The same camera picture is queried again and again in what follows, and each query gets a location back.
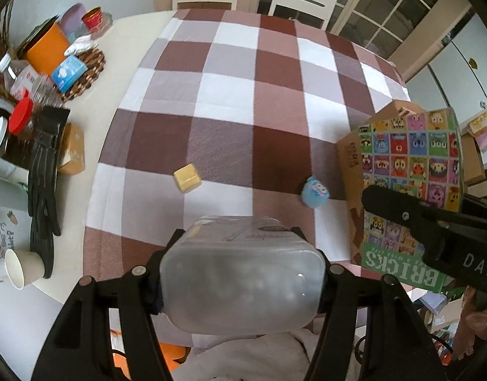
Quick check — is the orange cylinder container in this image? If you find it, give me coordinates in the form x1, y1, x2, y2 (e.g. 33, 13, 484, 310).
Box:
17, 16, 71, 76

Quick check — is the red can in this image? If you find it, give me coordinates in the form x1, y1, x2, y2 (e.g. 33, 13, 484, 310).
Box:
82, 7, 113, 34

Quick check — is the white printed mug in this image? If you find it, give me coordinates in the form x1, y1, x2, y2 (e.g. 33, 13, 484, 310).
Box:
0, 202, 34, 284

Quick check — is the white cabinet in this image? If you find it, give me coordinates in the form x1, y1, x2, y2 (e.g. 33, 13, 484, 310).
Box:
406, 16, 487, 128

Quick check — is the white crumpled tissue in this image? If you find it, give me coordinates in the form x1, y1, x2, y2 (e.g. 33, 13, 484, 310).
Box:
64, 36, 98, 56

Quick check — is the brown checkered tablecloth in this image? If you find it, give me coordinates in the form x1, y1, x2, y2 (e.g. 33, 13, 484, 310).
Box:
83, 8, 411, 350

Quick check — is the blue tissue pack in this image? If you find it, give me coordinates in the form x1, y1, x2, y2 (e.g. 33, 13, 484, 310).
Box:
51, 55, 89, 92

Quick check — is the yellow cube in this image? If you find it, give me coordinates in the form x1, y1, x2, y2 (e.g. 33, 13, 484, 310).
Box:
173, 163, 202, 194

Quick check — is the clear plastic bottle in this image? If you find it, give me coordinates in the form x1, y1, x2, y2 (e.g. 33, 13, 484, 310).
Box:
0, 53, 63, 108

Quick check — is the red lid jar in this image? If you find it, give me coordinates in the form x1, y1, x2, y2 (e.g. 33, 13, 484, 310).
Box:
7, 97, 42, 159

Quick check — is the small brown box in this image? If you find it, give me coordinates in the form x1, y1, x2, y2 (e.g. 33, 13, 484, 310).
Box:
57, 122, 86, 176

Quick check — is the person's right hand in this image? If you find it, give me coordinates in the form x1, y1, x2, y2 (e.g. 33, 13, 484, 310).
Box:
460, 286, 487, 362

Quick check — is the person's light sweater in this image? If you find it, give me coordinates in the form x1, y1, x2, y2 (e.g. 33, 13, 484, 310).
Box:
184, 327, 327, 381

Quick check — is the purple cup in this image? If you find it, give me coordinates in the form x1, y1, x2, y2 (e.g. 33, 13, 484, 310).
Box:
60, 3, 91, 42

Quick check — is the green toy bricks box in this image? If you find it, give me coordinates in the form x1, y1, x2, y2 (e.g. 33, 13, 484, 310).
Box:
357, 107, 466, 294

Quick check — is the white paper cup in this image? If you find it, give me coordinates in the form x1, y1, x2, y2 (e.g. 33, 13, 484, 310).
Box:
4, 248, 46, 290

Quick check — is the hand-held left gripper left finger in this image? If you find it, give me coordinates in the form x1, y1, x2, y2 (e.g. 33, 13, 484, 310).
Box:
31, 228, 186, 381

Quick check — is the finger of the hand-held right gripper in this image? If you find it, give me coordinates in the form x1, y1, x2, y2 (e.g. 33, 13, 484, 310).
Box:
362, 184, 462, 264

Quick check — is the orange stool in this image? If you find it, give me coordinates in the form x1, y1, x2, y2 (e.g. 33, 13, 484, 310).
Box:
109, 327, 189, 381

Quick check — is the black glove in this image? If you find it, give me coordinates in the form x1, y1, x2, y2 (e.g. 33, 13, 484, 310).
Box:
27, 105, 71, 280

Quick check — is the woven brown trivet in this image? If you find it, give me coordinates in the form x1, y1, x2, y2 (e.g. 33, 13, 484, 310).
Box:
49, 45, 107, 104

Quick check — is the blue plush toy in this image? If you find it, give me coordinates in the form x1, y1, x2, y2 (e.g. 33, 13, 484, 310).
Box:
300, 175, 330, 209

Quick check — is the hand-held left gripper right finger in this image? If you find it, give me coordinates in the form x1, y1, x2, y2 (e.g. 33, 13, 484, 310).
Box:
293, 226, 452, 381

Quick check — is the clear plastic container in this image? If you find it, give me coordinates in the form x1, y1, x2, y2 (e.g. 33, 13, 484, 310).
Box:
159, 215, 327, 336

